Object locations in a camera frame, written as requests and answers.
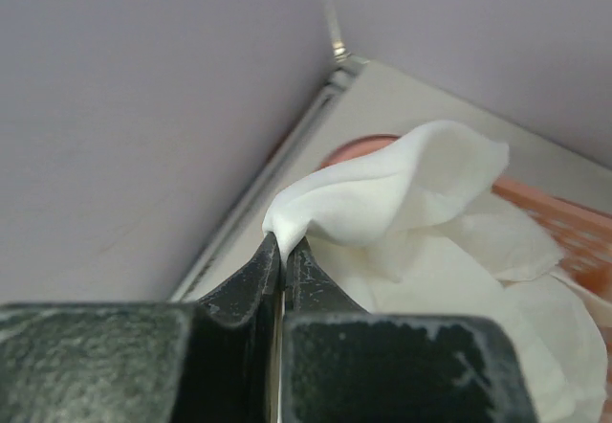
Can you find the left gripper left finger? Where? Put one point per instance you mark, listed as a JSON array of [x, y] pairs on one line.
[[201, 361]]

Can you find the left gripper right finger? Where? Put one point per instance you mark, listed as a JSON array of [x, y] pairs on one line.
[[340, 363]]

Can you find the white shirt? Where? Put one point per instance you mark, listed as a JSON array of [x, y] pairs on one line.
[[411, 226]]

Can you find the pink plastic basket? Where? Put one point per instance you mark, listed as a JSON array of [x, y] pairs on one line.
[[564, 222]]

